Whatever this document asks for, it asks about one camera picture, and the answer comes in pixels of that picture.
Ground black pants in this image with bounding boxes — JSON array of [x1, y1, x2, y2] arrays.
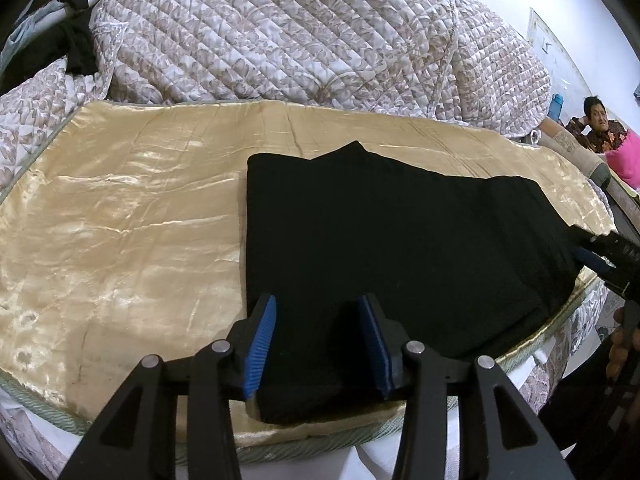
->
[[245, 140, 598, 426]]

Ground light blue cloth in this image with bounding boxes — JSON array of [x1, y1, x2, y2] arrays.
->
[[5, 2, 66, 56]]

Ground person's right hand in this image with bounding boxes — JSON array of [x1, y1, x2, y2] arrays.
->
[[607, 305, 633, 381]]

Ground beige satin blanket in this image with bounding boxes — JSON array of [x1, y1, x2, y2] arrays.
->
[[0, 100, 618, 448]]

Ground wall poster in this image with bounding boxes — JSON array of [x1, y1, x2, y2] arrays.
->
[[527, 7, 566, 61]]

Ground floral quilted blanket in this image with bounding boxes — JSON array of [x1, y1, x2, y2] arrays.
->
[[0, 0, 551, 196]]

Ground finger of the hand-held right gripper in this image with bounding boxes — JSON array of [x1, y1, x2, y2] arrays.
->
[[587, 235, 640, 266], [575, 249, 640, 303]]

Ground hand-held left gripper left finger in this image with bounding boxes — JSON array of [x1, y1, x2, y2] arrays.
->
[[70, 294, 278, 480]]

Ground pink cloth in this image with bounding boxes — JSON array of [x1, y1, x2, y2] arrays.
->
[[604, 130, 640, 188]]

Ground patterned beige roll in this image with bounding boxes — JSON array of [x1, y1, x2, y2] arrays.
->
[[540, 119, 608, 176]]

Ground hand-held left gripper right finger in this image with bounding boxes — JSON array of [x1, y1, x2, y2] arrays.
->
[[356, 294, 576, 480]]

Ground floral mattress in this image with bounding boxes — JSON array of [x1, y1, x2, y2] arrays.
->
[[0, 280, 616, 480]]

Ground dark cloth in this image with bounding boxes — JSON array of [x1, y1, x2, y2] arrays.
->
[[0, 0, 101, 93]]

